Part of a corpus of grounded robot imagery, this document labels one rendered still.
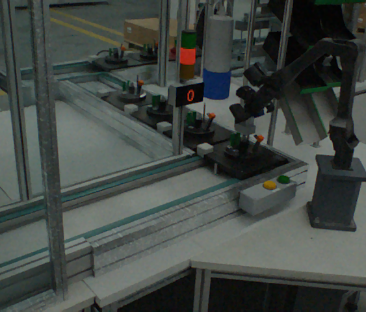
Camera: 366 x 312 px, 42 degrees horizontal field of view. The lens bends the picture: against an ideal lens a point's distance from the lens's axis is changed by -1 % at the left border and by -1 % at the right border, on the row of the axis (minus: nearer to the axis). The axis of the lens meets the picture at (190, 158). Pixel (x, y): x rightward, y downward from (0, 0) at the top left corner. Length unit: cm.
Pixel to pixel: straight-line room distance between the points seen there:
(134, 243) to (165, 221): 11
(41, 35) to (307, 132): 123
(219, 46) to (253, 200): 126
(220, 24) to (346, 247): 144
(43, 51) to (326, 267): 97
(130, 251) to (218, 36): 152
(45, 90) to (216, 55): 171
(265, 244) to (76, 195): 60
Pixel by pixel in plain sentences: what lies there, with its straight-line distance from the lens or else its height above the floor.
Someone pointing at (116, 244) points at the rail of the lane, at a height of 94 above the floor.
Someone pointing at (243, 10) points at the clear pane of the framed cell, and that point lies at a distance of 292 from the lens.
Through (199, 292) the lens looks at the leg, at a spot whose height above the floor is 73.
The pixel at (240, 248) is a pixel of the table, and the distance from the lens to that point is 149.
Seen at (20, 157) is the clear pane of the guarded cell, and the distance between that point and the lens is 106.
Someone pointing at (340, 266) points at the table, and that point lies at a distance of 150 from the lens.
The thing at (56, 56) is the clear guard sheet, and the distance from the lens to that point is 142.
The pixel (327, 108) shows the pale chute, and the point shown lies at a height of 107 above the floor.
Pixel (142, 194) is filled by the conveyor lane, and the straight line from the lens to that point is 161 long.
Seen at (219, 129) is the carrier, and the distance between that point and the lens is 200.
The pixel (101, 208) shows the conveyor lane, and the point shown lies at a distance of 154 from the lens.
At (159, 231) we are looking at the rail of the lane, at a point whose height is 93.
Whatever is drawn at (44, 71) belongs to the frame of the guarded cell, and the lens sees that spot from 101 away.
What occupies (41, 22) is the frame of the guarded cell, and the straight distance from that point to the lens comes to 99.
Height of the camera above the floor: 173
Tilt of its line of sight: 26 degrees down
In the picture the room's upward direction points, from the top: 4 degrees clockwise
